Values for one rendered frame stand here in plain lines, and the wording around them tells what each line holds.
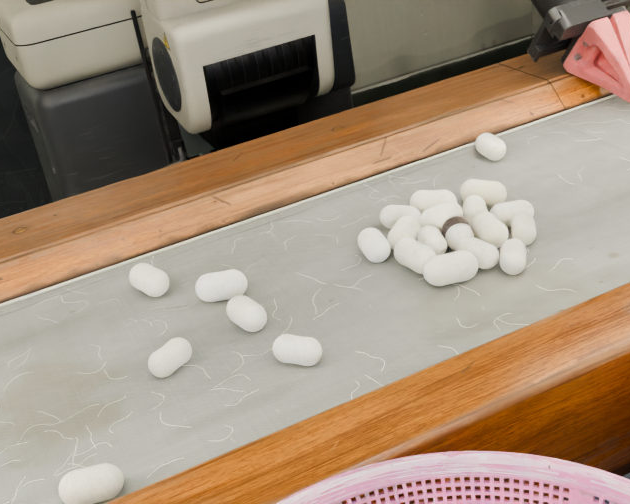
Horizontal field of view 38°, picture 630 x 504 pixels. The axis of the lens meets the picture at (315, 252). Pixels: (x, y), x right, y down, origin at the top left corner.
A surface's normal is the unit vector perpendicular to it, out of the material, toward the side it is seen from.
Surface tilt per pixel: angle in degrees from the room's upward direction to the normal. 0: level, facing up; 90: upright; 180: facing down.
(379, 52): 89
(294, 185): 45
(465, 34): 89
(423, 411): 0
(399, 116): 0
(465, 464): 75
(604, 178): 0
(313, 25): 98
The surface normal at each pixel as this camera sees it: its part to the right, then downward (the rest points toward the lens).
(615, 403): 0.42, 0.37
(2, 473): -0.15, -0.87
